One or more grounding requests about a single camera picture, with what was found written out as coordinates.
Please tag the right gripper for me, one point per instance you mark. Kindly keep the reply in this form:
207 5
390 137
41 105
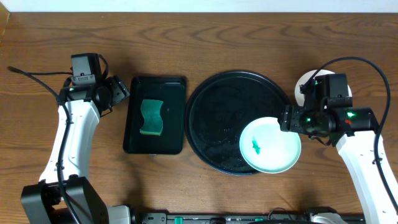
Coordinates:
293 120

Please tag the light green plate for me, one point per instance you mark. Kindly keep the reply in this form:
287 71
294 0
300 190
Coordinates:
266 148

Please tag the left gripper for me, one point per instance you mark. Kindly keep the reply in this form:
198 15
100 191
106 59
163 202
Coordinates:
119 90

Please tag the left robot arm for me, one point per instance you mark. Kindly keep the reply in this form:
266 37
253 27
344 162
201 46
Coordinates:
64 193

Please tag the black rectangular tray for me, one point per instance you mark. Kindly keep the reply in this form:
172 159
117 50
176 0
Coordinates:
170 90

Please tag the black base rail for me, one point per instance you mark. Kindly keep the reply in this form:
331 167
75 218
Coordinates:
277 215

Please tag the black round tray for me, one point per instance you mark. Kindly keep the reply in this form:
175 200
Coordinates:
220 108

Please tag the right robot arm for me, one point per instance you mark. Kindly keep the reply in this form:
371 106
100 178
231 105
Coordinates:
354 133

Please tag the white plate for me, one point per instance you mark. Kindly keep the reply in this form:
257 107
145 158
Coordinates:
300 97

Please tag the green sponge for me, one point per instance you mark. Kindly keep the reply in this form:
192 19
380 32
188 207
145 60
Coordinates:
153 123

